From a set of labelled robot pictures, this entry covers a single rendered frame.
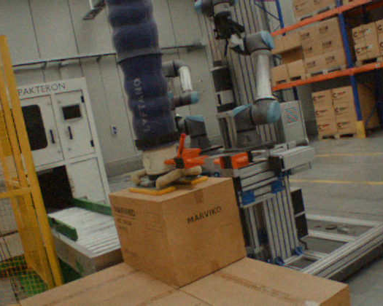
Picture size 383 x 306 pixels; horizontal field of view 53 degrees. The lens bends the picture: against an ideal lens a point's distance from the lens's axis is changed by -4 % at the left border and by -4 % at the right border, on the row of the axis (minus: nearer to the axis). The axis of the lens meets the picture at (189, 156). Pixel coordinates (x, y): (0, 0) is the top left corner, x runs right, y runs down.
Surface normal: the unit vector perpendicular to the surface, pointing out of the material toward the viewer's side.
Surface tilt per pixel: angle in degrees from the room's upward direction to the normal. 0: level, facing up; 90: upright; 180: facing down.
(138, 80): 79
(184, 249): 90
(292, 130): 90
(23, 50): 90
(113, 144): 90
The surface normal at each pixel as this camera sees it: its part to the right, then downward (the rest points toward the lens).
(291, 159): 0.53, -0.02
